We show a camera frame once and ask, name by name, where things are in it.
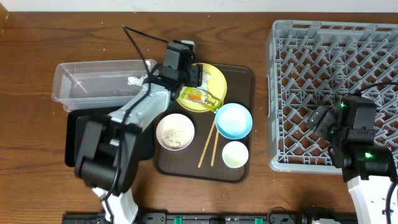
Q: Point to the dark brown serving tray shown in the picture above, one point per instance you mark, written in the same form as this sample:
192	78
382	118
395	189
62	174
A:
183	163

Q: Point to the black waste tray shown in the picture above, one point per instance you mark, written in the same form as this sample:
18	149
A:
75	128

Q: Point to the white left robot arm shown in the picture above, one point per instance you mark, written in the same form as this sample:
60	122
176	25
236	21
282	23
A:
109	152

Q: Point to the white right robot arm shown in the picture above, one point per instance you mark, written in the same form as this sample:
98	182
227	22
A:
368	169

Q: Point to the wooden chopstick left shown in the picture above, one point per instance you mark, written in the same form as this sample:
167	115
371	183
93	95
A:
206	144

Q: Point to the white bowl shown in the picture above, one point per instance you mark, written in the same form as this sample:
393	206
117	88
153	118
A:
175	132

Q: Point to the white tissue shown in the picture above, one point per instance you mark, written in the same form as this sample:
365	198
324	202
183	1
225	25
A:
137	78

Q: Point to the green yellow snack wrapper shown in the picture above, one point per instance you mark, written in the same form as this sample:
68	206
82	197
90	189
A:
197	100

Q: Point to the grey plastic dishwasher rack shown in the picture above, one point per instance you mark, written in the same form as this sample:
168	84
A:
312	63

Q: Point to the pale green cup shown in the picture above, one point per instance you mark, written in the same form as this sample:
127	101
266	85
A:
235	154

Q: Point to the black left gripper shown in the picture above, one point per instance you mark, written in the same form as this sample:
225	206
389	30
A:
196	74

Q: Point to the light blue bowl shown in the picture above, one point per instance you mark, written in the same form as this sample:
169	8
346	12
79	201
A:
233	121

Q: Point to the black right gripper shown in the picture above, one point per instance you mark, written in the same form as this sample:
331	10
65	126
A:
320	121

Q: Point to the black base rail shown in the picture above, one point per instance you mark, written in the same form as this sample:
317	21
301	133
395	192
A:
277	215

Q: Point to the clear plastic waste bin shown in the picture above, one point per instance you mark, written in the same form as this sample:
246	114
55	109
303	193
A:
97	84

